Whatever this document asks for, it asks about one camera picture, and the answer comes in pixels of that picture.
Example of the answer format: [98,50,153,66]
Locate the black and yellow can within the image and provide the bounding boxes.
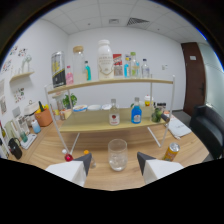
[51,50,67,89]

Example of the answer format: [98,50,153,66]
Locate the clear bottle green cap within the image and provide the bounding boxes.
[129,51,140,79]

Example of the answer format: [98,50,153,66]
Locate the white kitchen scale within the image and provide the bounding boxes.
[20,133,38,150]

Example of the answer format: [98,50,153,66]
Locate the yellow cup with white lid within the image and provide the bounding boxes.
[144,94,154,108]

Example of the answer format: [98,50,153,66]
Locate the white folded cloth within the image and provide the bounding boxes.
[167,118,193,139]

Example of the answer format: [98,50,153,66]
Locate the light blue square bottle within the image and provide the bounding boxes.
[123,57,132,79]

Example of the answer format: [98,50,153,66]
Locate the blue-rimmed bowl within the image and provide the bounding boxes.
[72,104,88,113]

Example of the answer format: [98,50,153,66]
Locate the wooden wall shelf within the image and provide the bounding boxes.
[9,70,35,83]

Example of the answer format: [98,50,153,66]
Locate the large white bottle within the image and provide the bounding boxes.
[97,39,115,81]

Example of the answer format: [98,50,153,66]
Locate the orange basket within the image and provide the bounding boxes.
[34,108,54,128]

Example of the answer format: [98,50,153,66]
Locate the green potted plant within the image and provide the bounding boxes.
[62,93,78,109]

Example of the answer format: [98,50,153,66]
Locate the small teal bottle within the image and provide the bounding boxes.
[84,60,92,82]

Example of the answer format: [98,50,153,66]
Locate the tall clear bottle cork lid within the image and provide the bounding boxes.
[72,45,87,84]

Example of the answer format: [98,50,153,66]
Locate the clear drinking glass with ice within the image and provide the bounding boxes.
[107,138,129,172]

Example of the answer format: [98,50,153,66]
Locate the blue liquid bottle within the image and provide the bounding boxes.
[130,96,143,125]

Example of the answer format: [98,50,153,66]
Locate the red wall poster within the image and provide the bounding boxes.
[112,53,124,78]

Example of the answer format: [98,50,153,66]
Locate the clear bottle with red label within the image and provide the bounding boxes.
[108,98,121,126]

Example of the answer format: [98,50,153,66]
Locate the ceiling air vent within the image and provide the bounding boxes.
[126,17,150,27]

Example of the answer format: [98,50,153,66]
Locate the small clear bottle blue cap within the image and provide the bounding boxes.
[141,58,151,79]

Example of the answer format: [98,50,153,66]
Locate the small red liquid bottle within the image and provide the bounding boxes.
[61,148,74,163]

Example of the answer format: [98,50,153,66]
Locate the black kettle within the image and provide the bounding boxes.
[7,137,23,160]

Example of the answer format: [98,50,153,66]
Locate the white figurine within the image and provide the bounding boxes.
[21,54,33,74]

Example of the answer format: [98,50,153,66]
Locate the yellow soda can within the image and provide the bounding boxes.
[163,142,181,163]

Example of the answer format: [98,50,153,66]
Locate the black armchair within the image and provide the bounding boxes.
[188,104,224,160]

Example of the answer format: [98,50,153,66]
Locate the white-framed wooden two-tier shelf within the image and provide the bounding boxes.
[44,74,176,155]

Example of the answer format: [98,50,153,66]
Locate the small pink bottle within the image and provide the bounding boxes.
[65,65,75,86]

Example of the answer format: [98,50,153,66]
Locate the small wall stickers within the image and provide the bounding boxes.
[13,87,26,103]

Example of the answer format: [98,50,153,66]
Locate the brown door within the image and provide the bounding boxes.
[180,41,208,117]

